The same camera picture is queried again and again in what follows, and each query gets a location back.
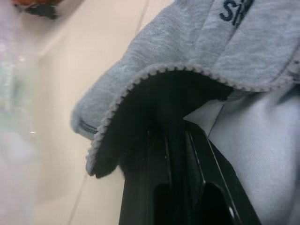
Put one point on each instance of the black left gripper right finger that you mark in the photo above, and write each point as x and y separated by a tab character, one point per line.
218	173

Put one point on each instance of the grey zip-up jacket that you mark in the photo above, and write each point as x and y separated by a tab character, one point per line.
164	42

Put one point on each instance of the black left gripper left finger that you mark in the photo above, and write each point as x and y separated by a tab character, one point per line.
140	187

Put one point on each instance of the orange and black object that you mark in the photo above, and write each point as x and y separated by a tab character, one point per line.
39	9

